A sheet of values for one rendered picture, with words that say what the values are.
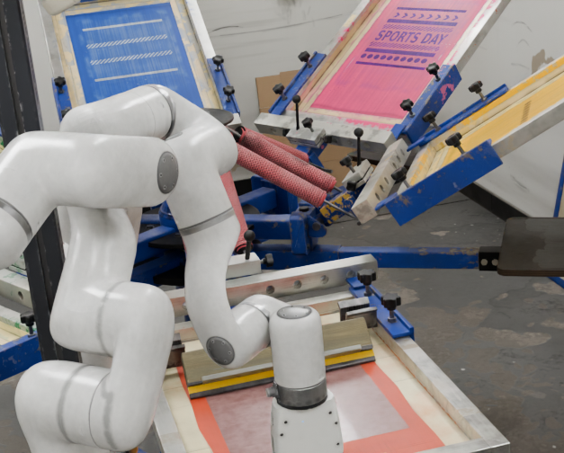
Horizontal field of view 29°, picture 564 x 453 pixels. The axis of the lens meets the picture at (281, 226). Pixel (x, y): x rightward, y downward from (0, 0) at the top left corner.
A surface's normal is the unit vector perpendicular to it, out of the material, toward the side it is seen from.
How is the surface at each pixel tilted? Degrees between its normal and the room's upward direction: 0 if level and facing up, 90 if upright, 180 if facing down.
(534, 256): 0
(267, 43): 90
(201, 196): 75
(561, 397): 0
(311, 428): 90
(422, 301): 0
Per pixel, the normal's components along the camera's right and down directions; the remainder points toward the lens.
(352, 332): 0.13, -0.44
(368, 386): -0.09, -0.94
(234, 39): 0.26, 0.29
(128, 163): 0.86, -0.07
